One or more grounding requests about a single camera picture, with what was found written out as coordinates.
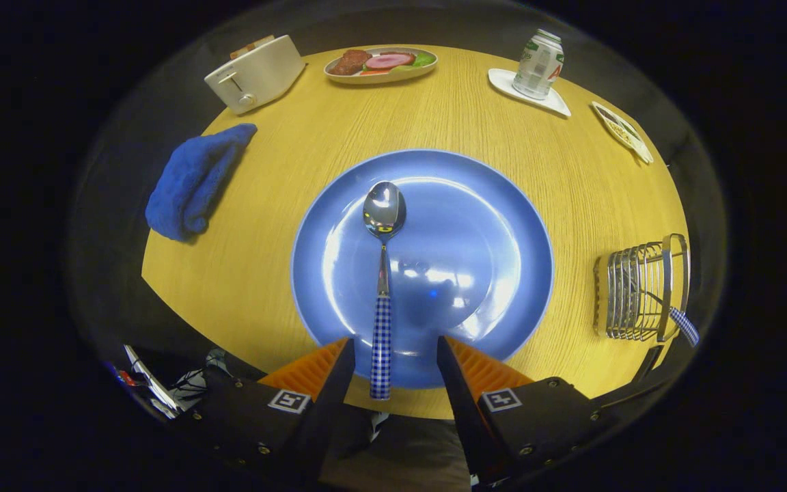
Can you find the white divided bean dish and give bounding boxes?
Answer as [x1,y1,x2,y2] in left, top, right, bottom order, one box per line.
[590,101,654,165]

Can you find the brown meat piece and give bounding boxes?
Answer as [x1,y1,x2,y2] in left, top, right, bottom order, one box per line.
[329,49,372,76]

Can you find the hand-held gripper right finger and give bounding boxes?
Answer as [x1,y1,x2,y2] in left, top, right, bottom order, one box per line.
[437,335,640,486]

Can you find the small beige food plate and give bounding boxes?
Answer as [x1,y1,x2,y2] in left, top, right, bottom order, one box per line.
[323,46,439,85]

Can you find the blue folded cloth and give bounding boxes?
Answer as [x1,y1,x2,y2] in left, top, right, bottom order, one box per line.
[145,123,258,243]

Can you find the person's grey trousers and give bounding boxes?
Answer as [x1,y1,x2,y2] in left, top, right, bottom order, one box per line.
[318,407,473,492]

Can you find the fork with blue checked handle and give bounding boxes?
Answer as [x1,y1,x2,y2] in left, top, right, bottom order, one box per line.
[669,306,700,347]

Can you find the white drink bottle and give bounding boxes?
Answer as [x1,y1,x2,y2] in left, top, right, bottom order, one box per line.
[512,29,565,100]

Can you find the spoon with blue checked handle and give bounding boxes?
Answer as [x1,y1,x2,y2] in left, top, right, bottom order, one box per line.
[363,180,408,401]

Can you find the blue round plate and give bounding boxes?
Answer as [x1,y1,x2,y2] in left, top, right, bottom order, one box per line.
[290,149,555,390]

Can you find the white square coaster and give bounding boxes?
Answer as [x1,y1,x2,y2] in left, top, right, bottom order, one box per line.
[488,68,572,118]

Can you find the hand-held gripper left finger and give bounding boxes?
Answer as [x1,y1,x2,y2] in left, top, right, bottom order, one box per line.
[189,337,357,479]

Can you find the white toaster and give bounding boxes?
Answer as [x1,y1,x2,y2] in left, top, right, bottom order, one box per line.
[204,34,307,115]

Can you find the pink ham slice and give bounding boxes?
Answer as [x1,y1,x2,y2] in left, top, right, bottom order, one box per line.
[365,53,416,71]

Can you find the black and white shoe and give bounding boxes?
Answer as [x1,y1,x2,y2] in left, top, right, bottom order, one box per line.
[103,344,232,420]

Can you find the metal wire basket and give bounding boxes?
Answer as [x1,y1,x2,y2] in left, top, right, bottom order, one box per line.
[593,234,691,342]

